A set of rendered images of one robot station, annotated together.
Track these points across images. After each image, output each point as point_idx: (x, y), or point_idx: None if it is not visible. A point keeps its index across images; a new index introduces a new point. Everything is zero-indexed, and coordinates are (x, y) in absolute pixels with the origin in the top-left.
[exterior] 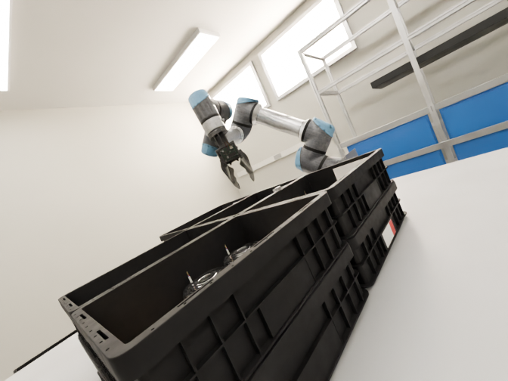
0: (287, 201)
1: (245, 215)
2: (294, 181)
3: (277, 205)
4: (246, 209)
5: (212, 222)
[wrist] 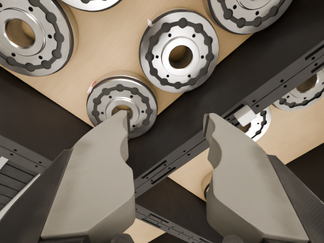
0: (194, 240)
1: (137, 218)
2: (319, 71)
3: (182, 238)
4: (136, 182)
5: (37, 168)
